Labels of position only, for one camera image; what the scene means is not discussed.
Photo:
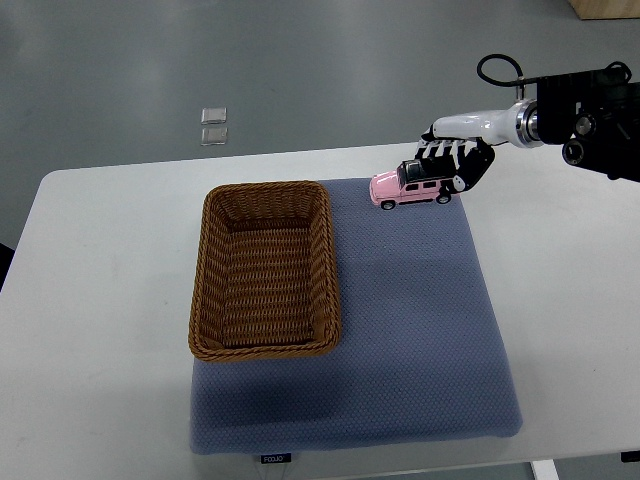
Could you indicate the wooden box corner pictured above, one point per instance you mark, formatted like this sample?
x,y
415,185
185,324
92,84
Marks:
x,y
606,9

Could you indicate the black table label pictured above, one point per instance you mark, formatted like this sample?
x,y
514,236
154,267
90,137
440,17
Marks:
x,y
276,458

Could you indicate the black object at left edge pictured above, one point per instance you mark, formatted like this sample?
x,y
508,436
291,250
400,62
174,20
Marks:
x,y
6,257

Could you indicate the pink toy car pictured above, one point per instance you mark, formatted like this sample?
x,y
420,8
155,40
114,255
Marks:
x,y
414,181

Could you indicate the brown wicker basket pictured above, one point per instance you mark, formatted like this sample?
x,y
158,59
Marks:
x,y
266,283

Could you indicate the upper floor socket plate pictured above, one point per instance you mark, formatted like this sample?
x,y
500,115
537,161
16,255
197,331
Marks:
x,y
213,115

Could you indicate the white table leg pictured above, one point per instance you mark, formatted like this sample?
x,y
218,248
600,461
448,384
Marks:
x,y
544,470

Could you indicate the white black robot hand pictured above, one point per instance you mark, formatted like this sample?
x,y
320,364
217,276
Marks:
x,y
476,134

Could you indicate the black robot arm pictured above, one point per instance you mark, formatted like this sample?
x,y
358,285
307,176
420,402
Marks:
x,y
594,116

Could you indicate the blue textured mat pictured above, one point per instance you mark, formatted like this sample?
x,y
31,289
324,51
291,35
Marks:
x,y
420,358

